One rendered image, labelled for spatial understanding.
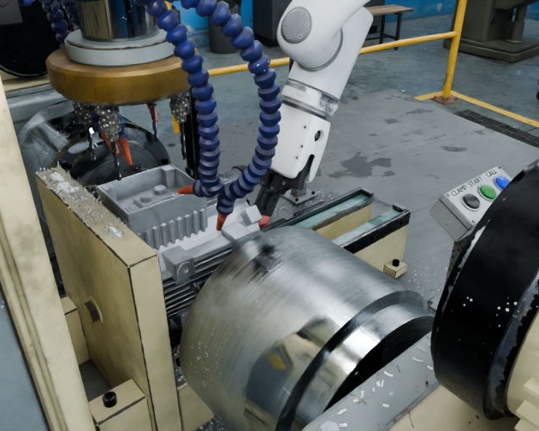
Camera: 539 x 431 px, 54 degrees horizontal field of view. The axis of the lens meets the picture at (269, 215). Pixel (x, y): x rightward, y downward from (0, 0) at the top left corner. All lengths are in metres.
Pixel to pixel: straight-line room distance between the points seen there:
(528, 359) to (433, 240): 0.99
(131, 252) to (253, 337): 0.19
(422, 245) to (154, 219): 0.73
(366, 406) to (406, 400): 0.03
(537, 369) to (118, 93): 0.48
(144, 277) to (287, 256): 0.17
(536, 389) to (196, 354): 0.37
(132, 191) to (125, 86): 0.24
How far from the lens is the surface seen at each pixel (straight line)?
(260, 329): 0.53
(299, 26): 0.72
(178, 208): 0.74
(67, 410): 0.65
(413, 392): 0.46
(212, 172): 0.60
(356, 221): 1.19
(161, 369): 0.73
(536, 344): 0.32
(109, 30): 0.64
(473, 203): 0.91
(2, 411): 0.61
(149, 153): 0.99
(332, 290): 0.53
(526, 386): 0.32
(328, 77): 0.77
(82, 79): 0.62
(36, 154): 0.99
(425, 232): 1.33
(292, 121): 0.79
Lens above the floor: 1.50
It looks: 31 degrees down
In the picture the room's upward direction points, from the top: straight up
